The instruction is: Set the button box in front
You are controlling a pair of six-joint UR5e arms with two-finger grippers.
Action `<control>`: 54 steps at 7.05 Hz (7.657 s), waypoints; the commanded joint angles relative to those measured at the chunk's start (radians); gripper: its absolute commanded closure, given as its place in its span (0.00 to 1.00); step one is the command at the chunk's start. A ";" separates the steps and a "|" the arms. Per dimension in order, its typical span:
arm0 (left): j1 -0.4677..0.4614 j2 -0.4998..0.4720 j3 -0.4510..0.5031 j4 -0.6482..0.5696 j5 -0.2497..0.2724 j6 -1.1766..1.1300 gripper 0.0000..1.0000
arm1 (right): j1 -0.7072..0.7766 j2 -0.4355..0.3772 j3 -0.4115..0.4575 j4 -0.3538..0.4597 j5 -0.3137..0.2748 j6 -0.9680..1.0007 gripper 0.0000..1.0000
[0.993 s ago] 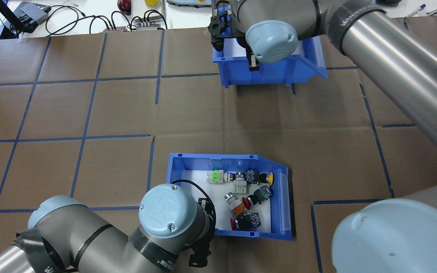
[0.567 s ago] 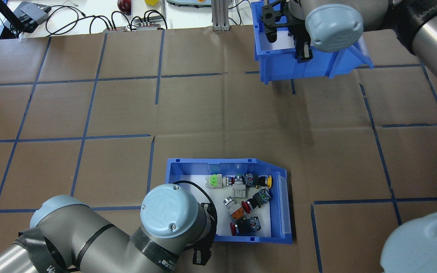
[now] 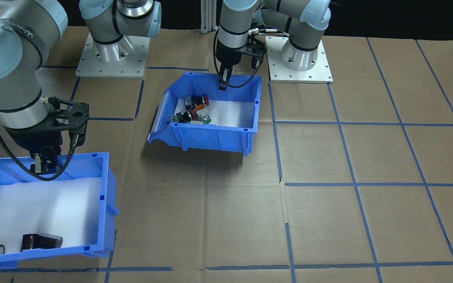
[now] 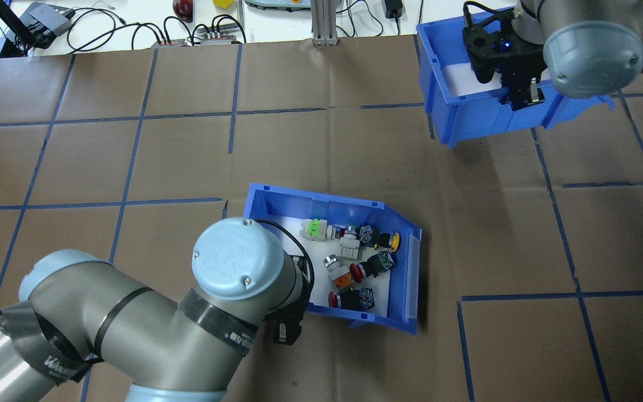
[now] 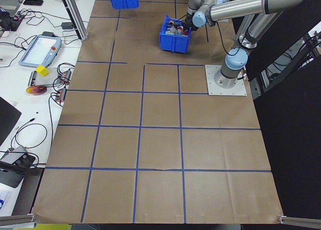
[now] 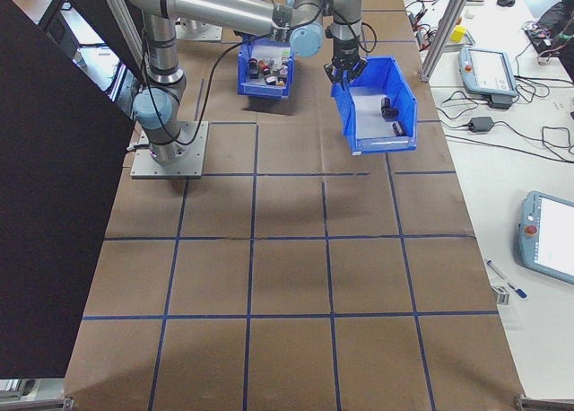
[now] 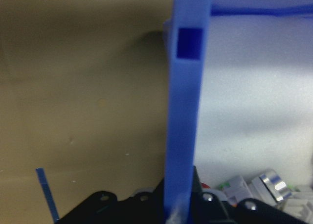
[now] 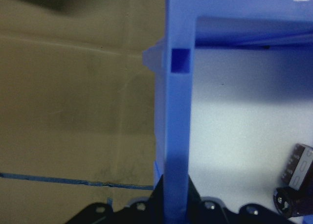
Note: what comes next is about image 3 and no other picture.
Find blue plastic button bin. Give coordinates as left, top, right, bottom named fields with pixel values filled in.
left=147, top=72, right=263, bottom=157

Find blue plastic parts bin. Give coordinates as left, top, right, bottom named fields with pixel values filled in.
left=0, top=153, right=119, bottom=271

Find red mushroom push button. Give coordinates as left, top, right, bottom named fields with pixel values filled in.
left=183, top=94, right=210, bottom=110

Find small assorted parts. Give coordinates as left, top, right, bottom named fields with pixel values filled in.
left=173, top=98, right=256, bottom=128

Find white foam liner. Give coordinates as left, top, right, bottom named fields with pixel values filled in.
left=0, top=177, right=105, bottom=254

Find black boxy component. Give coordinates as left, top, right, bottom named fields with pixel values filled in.
left=21, top=233, right=63, bottom=252

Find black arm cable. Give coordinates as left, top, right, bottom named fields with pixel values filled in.
left=213, top=28, right=261, bottom=89
left=0, top=100, right=76, bottom=181

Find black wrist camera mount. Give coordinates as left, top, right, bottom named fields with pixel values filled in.
left=48, top=101, right=90, bottom=149
left=245, top=33, right=267, bottom=71

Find metal bar frame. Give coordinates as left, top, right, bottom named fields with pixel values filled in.
left=200, top=0, right=222, bottom=35

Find black push button red ring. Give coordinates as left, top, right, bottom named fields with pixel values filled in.
left=169, top=111, right=198, bottom=124

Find white square base plate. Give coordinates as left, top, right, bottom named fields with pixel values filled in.
left=265, top=36, right=333, bottom=84
left=76, top=33, right=151, bottom=79

